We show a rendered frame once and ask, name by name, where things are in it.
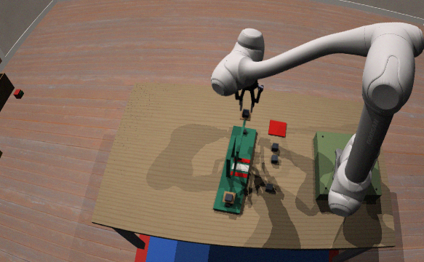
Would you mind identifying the red flat square plate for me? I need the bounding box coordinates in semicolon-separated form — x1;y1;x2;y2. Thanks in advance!
268;120;287;137

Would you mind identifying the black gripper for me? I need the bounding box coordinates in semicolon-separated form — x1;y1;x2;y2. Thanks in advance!
235;80;263;113

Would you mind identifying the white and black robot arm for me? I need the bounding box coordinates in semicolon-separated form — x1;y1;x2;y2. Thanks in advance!
211;23;424;217

